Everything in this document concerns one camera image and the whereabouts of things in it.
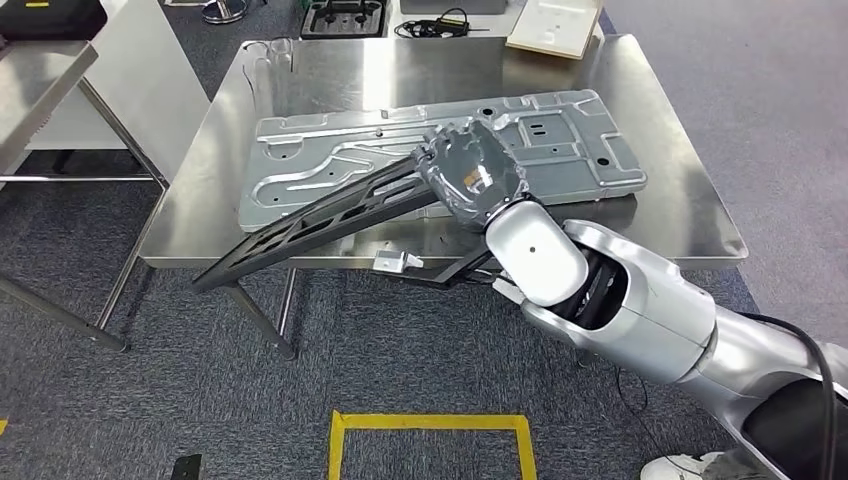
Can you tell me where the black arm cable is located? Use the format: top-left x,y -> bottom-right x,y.
738,312 -> 837,480

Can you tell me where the black case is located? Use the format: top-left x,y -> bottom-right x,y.
0,0 -> 109,42

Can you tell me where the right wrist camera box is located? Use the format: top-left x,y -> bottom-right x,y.
372,246 -> 495,289

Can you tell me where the stainless steel workbench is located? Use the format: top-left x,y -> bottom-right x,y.
139,34 -> 750,362

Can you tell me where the stamped grey metal panel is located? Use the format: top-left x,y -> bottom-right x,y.
237,89 -> 649,233

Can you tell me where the black foam tray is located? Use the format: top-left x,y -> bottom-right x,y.
299,0 -> 390,40

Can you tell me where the white cabinet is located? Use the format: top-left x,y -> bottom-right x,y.
26,0 -> 212,183

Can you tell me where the open cardboard box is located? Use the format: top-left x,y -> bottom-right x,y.
505,0 -> 605,61

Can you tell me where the thin black camera cable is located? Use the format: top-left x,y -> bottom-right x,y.
614,367 -> 654,458

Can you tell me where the black plastic plate frame part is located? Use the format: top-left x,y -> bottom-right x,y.
192,155 -> 439,294

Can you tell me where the black robot foot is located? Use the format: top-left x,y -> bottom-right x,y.
170,453 -> 203,480

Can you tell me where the chrome round stool base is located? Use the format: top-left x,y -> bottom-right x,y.
200,0 -> 252,26

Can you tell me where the black charger with cable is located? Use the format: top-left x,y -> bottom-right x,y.
394,7 -> 492,40

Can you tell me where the clear plastic piece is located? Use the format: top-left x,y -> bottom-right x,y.
241,37 -> 295,71

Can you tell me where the grey box with labels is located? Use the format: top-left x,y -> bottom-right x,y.
399,0 -> 509,16

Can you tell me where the white table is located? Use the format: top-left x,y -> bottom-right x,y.
384,0 -> 607,42

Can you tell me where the steel side table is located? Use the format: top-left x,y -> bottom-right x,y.
0,40 -> 170,354

